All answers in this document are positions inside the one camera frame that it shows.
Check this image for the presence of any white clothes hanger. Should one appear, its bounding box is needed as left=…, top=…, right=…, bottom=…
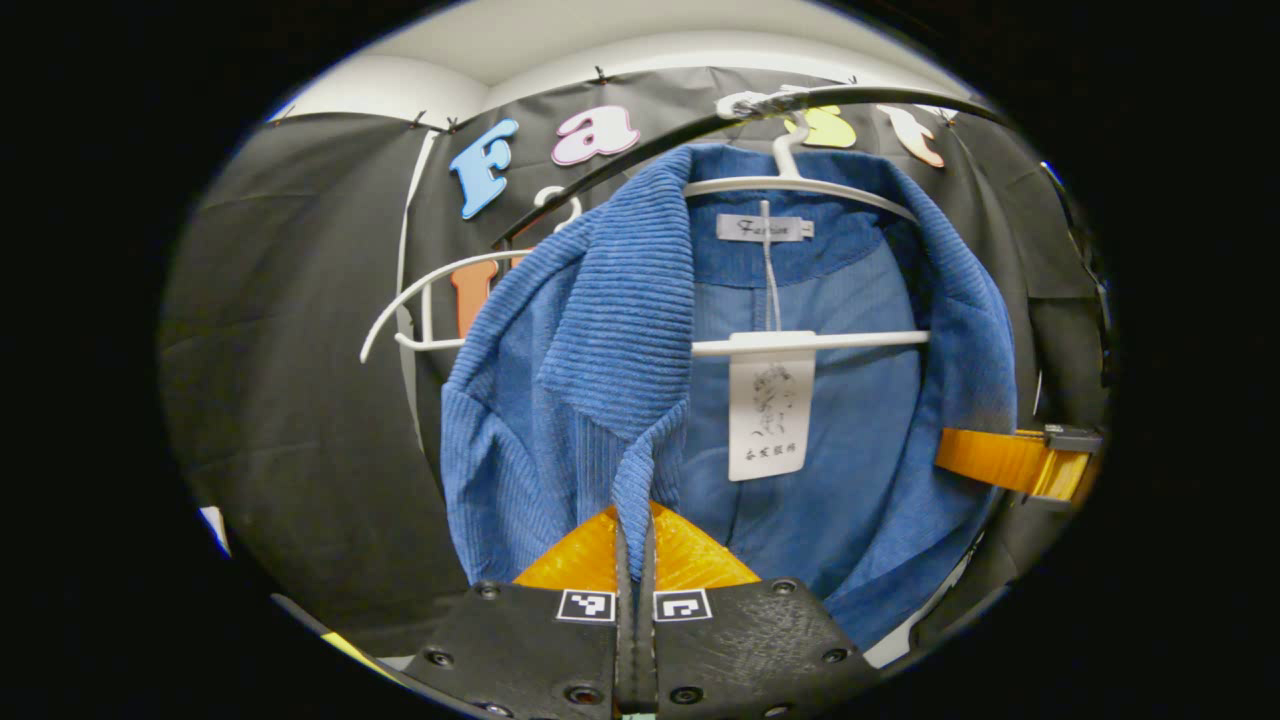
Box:
left=683, top=88, right=933, bottom=359
left=360, top=185, right=586, bottom=364

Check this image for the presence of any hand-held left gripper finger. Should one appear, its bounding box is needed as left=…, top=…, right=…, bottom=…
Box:
left=400, top=505, right=641, bottom=720
left=638, top=500, right=883, bottom=720

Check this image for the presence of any black clothes rack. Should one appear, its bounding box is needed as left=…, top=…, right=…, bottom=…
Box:
left=495, top=84, right=1016, bottom=246

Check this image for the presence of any blue corduroy jacket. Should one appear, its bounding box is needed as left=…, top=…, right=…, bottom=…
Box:
left=440, top=143, right=1019, bottom=651

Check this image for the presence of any white paper hang tag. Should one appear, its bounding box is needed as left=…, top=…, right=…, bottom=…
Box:
left=728, top=332, right=817, bottom=483

